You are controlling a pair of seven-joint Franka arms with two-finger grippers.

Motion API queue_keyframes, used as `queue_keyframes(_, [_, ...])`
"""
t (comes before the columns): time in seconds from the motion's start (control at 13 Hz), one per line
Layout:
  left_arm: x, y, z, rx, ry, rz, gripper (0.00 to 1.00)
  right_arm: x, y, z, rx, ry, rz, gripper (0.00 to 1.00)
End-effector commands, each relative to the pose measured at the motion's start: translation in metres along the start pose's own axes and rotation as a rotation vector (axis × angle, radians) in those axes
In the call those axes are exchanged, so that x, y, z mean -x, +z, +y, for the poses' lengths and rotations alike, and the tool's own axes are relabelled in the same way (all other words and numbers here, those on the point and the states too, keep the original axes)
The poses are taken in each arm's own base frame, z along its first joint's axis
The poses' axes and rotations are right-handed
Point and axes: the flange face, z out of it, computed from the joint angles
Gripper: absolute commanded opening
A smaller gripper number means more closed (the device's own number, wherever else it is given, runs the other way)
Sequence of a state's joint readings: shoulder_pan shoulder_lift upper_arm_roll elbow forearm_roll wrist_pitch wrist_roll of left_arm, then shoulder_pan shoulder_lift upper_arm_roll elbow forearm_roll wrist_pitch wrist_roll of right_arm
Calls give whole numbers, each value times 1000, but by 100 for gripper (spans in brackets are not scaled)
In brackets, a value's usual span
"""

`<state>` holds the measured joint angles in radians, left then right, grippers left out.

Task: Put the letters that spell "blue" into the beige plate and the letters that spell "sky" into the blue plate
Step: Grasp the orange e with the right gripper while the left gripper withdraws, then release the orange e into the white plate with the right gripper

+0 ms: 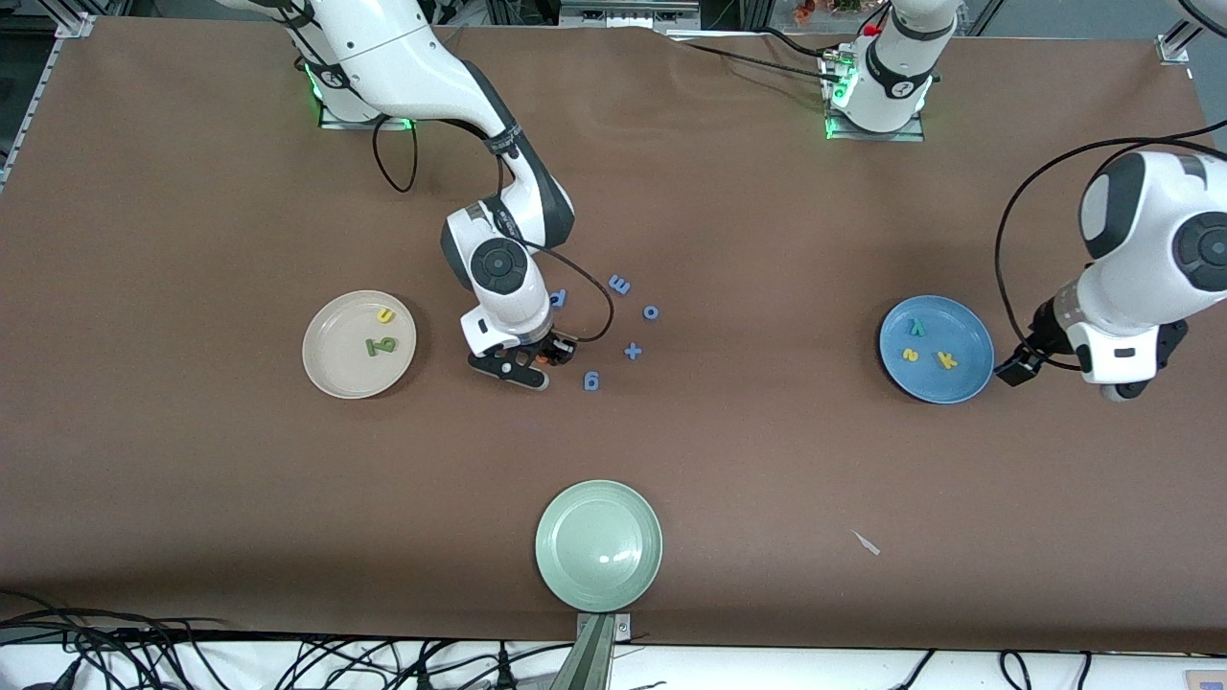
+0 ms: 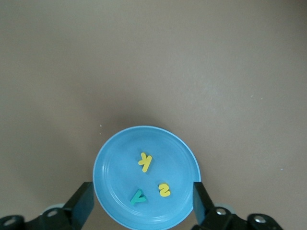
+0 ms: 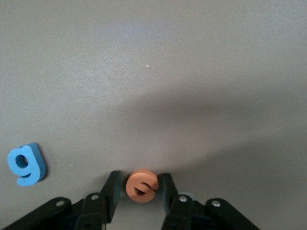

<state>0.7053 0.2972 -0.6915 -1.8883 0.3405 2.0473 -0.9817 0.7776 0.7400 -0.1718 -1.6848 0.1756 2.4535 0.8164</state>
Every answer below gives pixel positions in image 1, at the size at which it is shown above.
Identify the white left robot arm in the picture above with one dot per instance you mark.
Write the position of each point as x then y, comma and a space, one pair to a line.
1150, 220

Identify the blue foam letter m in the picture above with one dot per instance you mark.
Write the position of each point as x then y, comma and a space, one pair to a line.
619, 286

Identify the aluminium corner profile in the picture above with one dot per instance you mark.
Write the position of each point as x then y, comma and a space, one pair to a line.
1174, 46

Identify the grey metal base plate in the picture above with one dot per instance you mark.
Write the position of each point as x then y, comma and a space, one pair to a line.
901, 136
355, 125

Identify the pale green round plate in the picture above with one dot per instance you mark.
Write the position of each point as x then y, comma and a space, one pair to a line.
599, 546

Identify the aluminium side rail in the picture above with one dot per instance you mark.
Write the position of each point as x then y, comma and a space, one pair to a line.
29, 96

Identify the orange background objects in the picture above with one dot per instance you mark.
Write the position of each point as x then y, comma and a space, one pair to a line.
805, 10

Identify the yellow foam letter k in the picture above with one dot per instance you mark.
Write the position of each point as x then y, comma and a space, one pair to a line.
947, 360

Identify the grey metal camera post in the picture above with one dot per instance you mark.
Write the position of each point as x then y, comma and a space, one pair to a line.
596, 661

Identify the aluminium background frame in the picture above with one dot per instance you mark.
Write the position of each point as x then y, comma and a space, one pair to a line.
623, 11

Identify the green foam letter p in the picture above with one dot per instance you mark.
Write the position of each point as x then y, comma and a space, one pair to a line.
387, 345

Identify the blue round plate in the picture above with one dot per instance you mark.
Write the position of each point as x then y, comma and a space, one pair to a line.
963, 331

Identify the aluminium corner bracket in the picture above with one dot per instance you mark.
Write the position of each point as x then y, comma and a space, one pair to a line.
75, 24

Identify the beige round plate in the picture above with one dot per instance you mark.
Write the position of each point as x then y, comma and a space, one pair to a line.
335, 364

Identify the small white paper scrap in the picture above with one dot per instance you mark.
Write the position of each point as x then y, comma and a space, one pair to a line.
868, 543

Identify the brown table cover mat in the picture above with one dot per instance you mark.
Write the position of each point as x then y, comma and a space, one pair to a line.
192, 479

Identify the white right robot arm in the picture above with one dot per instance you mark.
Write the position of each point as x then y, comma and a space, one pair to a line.
403, 67

